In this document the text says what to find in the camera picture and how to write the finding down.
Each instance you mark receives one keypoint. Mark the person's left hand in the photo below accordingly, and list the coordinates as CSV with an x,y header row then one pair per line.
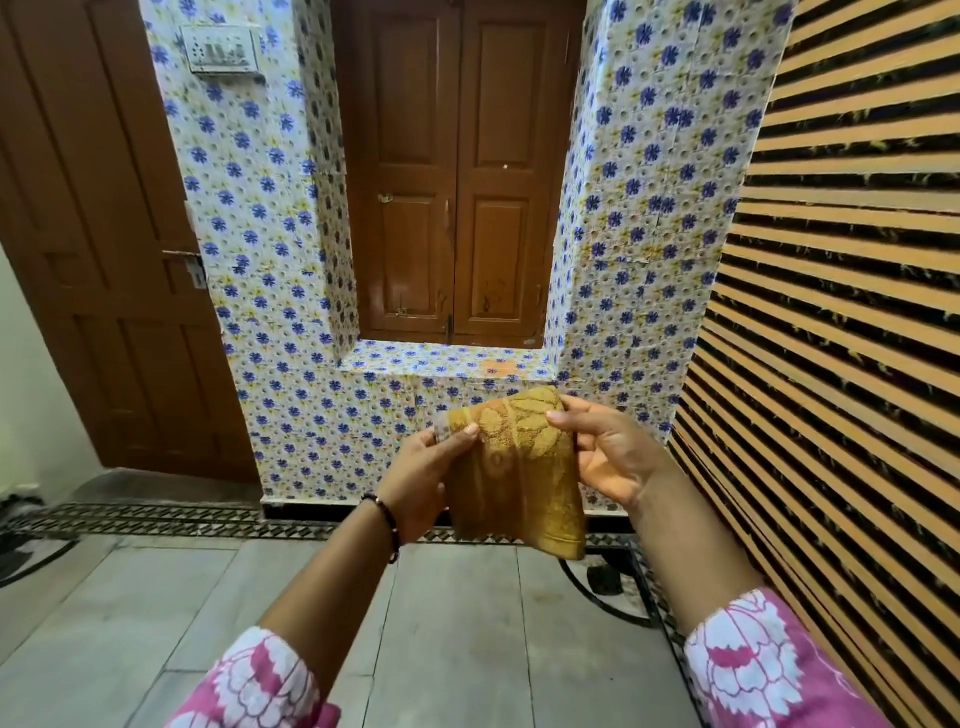
x,y
416,480

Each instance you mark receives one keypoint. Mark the person's right hand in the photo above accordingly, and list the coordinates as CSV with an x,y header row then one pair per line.
x,y
615,450

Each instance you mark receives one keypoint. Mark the person's left thumb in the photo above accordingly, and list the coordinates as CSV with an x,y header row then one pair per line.
x,y
459,441

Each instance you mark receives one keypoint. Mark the person's right thumb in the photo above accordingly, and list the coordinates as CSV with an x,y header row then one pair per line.
x,y
564,420

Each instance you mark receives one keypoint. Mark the yellow patterned towel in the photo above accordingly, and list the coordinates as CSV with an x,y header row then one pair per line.
x,y
517,472

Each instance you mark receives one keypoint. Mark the person's right forearm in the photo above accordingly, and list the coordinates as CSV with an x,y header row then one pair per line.
x,y
686,555

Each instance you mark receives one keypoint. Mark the person's left forearm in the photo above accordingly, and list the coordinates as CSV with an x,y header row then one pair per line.
x,y
330,589

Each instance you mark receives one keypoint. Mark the brown wooden window shutters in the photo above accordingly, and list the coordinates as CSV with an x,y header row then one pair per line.
x,y
457,169

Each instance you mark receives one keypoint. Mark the pink floral left sleeve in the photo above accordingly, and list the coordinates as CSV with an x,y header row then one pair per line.
x,y
251,682

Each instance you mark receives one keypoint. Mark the pink floral sleeve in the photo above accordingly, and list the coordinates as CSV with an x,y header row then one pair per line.
x,y
251,682
772,667

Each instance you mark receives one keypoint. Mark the metal door latch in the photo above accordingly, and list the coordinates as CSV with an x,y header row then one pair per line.
x,y
187,266

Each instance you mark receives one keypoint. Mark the pink floral right sleeve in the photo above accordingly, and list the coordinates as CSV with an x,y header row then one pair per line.
x,y
772,667

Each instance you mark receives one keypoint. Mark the brown wooden door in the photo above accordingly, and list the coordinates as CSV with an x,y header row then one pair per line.
x,y
97,232

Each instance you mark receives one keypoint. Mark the dark footwear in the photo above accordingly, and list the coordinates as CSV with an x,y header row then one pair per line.
x,y
22,536

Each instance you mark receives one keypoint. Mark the white electrical switchboard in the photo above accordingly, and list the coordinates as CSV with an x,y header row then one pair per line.
x,y
221,49

